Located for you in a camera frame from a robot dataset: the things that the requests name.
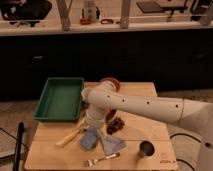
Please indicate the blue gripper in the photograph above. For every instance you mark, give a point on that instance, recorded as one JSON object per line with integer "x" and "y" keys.
{"x": 90, "y": 139}

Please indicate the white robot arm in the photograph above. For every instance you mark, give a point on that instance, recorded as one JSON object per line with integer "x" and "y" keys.
{"x": 195, "y": 116}

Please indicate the metal cup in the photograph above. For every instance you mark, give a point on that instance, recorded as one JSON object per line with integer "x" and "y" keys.
{"x": 146, "y": 149}

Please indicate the silver fork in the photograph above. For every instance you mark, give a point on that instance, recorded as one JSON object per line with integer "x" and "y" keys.
{"x": 92, "y": 162}

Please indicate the blue cloth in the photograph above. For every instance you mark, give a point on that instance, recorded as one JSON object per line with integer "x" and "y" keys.
{"x": 112, "y": 144}

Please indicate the dark grapes bunch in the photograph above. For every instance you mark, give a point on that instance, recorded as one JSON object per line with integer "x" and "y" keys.
{"x": 116, "y": 125}

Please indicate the dark brown bowl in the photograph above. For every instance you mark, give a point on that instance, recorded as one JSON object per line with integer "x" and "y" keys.
{"x": 110, "y": 115}

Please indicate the green plastic tray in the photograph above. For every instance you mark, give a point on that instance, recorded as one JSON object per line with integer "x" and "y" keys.
{"x": 60, "y": 100}

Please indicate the orange bowl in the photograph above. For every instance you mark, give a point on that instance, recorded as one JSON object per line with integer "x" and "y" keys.
{"x": 115, "y": 82}

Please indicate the black pole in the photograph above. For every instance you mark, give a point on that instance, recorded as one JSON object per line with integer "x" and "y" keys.
{"x": 18, "y": 146}

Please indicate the black office chair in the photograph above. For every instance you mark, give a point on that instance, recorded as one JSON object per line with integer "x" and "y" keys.
{"x": 30, "y": 12}

